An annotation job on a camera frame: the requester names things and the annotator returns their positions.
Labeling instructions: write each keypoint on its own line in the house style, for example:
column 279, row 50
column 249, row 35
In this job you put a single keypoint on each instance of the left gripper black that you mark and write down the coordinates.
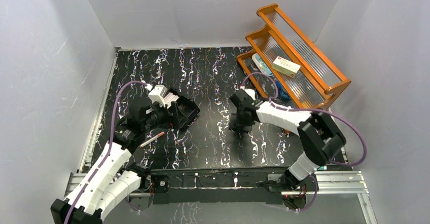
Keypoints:
column 175, row 111

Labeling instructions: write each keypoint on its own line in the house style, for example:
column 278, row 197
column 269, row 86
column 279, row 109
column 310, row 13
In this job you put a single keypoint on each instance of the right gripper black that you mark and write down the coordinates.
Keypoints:
column 241, row 122

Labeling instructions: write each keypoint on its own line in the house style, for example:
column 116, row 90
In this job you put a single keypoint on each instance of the black card holder wallet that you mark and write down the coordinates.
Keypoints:
column 239, row 124

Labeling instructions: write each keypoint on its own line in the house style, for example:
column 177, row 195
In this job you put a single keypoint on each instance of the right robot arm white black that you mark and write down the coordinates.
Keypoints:
column 320, row 137

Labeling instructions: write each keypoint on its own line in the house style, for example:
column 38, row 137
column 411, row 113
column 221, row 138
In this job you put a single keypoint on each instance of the black box of cards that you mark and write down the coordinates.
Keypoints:
column 179, row 111

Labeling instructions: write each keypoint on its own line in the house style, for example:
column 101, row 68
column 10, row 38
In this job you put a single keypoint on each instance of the pink pen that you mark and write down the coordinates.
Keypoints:
column 149, row 141

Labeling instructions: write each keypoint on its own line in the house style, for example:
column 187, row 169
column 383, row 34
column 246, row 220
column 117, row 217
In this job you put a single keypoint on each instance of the blue small object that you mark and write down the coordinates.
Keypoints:
column 282, row 94

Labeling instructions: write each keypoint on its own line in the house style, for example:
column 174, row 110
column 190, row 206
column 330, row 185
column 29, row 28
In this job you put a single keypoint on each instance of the white blue oval package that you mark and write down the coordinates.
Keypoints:
column 261, row 65

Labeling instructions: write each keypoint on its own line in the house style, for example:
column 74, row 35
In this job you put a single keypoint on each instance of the cream cardboard box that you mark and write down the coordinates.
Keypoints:
column 285, row 66

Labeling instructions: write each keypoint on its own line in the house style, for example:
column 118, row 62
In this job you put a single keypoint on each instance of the orange wooden shelf rack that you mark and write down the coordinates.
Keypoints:
column 300, row 69

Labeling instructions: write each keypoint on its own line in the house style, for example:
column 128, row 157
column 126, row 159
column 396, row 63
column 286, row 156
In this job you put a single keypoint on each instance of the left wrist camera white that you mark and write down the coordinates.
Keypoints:
column 156, row 95

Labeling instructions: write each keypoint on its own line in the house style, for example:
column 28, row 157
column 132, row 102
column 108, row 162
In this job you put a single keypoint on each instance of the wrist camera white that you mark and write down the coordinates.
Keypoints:
column 250, row 92
column 156, row 95

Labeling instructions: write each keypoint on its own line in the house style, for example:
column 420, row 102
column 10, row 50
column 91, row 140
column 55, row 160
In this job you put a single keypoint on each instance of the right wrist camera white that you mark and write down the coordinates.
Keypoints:
column 250, row 92

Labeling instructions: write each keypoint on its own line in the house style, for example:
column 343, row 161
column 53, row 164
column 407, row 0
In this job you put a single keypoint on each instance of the black aluminium base frame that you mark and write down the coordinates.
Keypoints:
column 254, row 184

